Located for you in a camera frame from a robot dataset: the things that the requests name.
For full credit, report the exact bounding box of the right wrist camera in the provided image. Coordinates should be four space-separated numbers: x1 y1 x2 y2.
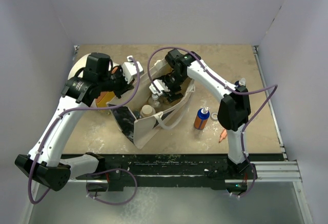
149 79 170 97

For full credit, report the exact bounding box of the orange bottle blue pump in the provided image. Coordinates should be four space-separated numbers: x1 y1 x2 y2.
194 107 210 130

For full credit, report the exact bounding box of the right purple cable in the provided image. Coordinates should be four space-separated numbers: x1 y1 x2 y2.
147 47 279 199

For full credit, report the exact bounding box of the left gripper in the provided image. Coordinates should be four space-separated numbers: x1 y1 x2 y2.
98 65 135 99

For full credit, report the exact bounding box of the canvas tote bag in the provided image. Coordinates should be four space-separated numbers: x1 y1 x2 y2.
110 72 195 149

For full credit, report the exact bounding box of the small square bottle dark cap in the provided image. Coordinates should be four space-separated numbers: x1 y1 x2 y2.
132 110 140 119

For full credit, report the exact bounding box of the purple cable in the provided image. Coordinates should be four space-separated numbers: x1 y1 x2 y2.
27 56 141 206
147 47 279 199

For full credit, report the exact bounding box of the white round container orange lid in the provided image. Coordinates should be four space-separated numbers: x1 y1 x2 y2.
63 52 114 107

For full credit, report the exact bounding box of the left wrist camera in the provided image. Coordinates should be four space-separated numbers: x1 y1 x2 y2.
121 62 137 84

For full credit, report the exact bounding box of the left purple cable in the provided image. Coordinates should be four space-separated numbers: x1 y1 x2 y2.
27 56 141 206

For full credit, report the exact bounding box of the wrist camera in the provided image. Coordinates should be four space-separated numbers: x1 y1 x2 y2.
121 62 137 84
149 79 170 97

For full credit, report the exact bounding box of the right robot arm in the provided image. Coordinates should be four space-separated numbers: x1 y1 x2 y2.
159 49 251 178

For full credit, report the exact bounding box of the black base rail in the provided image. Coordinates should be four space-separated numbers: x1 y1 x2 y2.
71 152 258 193

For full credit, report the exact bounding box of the small clear bottle white cap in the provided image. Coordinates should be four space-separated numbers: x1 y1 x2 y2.
148 94 161 109

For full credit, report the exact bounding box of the white bottle beige cap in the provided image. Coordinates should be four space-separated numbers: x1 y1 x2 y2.
140 105 156 118

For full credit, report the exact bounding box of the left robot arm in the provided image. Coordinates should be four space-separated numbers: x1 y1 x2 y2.
15 52 143 191

